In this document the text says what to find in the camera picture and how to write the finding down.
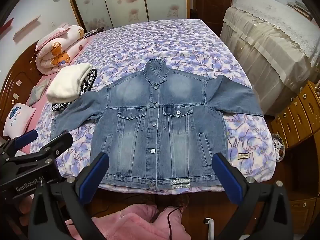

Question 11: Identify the blue denim jacket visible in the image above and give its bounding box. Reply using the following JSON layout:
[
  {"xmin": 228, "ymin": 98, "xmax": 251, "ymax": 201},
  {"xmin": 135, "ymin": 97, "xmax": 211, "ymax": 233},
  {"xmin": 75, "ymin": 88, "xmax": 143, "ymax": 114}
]
[{"xmin": 49, "ymin": 59, "xmax": 264, "ymax": 189}]

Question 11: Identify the floral door wardrobe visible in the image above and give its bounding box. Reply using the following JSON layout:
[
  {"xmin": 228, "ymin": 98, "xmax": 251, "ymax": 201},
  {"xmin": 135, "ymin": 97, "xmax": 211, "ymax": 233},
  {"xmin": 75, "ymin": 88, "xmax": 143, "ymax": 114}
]
[{"xmin": 64, "ymin": 0, "xmax": 195, "ymax": 32}]

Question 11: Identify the grey star print pillow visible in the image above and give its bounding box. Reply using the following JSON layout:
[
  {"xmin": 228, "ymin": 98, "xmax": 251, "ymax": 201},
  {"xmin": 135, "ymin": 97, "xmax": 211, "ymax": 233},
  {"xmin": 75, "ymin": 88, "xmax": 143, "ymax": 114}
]
[{"xmin": 25, "ymin": 78, "xmax": 52, "ymax": 107}]

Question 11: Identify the furniture under beige lace cover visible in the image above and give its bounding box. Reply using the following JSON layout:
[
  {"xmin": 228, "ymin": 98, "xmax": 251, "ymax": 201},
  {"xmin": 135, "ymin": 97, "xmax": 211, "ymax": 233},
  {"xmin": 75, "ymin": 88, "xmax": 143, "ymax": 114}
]
[{"xmin": 219, "ymin": 0, "xmax": 320, "ymax": 117}]

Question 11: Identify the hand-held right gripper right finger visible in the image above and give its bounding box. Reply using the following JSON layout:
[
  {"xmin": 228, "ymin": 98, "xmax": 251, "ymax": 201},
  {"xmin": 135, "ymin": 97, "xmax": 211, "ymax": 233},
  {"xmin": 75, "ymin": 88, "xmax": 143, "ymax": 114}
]
[{"xmin": 212, "ymin": 152, "xmax": 293, "ymax": 240}]

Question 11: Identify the pink fleece clothing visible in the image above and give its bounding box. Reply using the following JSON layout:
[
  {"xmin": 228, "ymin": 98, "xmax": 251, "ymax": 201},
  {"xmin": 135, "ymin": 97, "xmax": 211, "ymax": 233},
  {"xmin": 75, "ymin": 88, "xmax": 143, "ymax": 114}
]
[{"xmin": 65, "ymin": 204, "xmax": 213, "ymax": 240}]

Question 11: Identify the dark wooden headboard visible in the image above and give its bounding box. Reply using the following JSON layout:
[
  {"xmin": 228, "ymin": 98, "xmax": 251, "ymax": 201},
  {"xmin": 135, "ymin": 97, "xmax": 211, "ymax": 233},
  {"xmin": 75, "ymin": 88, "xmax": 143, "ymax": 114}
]
[{"xmin": 0, "ymin": 41, "xmax": 43, "ymax": 138}]

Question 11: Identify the purple cat print blanket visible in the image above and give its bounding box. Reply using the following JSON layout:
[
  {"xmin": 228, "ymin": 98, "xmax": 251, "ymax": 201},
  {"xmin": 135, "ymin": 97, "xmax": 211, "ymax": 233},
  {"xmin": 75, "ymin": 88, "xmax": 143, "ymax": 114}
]
[{"xmin": 29, "ymin": 19, "xmax": 278, "ymax": 193}]

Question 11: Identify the folded black white patterned garment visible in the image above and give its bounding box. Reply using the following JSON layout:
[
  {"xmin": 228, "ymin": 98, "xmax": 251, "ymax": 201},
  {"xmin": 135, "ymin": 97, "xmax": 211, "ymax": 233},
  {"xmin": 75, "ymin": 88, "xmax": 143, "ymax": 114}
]
[{"xmin": 52, "ymin": 68, "xmax": 98, "ymax": 112}]

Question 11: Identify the white tube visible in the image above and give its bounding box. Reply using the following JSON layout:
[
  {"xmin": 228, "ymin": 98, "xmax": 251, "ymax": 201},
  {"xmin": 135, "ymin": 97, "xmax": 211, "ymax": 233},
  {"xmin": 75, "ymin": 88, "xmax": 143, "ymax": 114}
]
[{"xmin": 203, "ymin": 217, "xmax": 215, "ymax": 240}]

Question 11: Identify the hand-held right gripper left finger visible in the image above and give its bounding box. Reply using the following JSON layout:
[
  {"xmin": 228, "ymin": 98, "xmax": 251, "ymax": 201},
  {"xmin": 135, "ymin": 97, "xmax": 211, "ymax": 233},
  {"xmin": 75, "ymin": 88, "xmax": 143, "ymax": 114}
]
[{"xmin": 28, "ymin": 152, "xmax": 110, "ymax": 240}]

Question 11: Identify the pink bear print quilt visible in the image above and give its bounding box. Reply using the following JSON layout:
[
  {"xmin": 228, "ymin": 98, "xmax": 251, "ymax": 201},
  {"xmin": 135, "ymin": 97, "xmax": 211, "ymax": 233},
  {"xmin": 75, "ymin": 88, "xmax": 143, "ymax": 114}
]
[{"xmin": 34, "ymin": 23, "xmax": 88, "ymax": 75}]

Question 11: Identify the black cable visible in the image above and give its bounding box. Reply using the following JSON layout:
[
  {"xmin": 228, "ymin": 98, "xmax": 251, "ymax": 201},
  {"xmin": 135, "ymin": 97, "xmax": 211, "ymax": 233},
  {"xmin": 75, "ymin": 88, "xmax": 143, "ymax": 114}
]
[{"xmin": 166, "ymin": 206, "xmax": 184, "ymax": 240}]

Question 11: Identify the wooden drawer cabinet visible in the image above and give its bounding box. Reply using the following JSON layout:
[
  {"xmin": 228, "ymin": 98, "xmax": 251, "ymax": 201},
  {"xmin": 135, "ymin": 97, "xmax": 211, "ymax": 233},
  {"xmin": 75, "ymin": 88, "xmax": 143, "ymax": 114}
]
[{"xmin": 271, "ymin": 80, "xmax": 320, "ymax": 230}]

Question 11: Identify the decorated round plate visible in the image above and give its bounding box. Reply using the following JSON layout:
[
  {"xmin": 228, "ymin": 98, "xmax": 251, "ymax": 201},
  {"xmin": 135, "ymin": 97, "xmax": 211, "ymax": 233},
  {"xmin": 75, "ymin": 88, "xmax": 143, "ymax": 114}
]
[{"xmin": 271, "ymin": 133, "xmax": 286, "ymax": 162}]

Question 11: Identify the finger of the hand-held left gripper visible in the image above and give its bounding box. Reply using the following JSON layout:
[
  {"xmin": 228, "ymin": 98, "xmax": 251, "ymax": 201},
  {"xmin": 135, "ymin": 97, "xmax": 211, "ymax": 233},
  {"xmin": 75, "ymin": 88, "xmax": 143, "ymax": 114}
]
[
  {"xmin": 0, "ymin": 129, "xmax": 38, "ymax": 157},
  {"xmin": 0, "ymin": 132, "xmax": 74, "ymax": 167}
]

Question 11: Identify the pink wall shelf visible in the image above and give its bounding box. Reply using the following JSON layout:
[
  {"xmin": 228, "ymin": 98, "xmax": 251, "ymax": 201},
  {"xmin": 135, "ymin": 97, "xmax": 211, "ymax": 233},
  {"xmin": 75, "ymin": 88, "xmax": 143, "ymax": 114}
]
[{"xmin": 13, "ymin": 15, "xmax": 42, "ymax": 40}]

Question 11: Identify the small white embroidered pillow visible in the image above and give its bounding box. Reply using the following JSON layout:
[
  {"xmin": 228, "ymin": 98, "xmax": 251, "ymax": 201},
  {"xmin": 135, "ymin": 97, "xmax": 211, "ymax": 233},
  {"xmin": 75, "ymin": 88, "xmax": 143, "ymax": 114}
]
[{"xmin": 2, "ymin": 102, "xmax": 36, "ymax": 137}]

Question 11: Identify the brown wooden door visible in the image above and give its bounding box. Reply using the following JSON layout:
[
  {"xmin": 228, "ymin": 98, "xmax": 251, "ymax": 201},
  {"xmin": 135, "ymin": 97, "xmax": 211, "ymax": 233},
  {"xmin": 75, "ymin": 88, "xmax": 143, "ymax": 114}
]
[{"xmin": 195, "ymin": 0, "xmax": 237, "ymax": 30}]

